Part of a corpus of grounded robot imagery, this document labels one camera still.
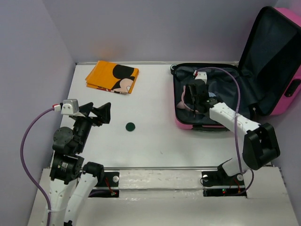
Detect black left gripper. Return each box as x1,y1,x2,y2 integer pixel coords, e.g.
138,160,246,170
74,101,112,152

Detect pink blue cat-ear headphones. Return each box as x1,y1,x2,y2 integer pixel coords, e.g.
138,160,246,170
176,85,218,116

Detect orange cartoon mouse cloth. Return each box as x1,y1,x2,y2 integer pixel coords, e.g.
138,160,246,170
86,61,139,94

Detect dark green round compact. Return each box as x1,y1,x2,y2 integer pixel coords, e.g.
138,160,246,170
126,122,135,132

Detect pink suitcase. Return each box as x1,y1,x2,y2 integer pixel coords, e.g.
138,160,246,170
171,6,301,131

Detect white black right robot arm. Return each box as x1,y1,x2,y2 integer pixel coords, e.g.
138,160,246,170
181,80,280,185

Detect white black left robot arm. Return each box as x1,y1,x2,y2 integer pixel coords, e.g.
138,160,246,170
41,99,111,226

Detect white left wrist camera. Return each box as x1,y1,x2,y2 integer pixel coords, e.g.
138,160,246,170
61,99,79,115

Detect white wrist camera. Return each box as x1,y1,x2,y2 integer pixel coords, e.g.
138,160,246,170
193,71,207,84
61,99,79,115

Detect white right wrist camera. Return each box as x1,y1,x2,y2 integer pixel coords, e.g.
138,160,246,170
193,71,207,84

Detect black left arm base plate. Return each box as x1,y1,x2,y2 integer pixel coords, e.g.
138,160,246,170
88,171,120,198

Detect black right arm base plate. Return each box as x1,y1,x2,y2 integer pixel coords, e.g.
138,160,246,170
200,171,247,197

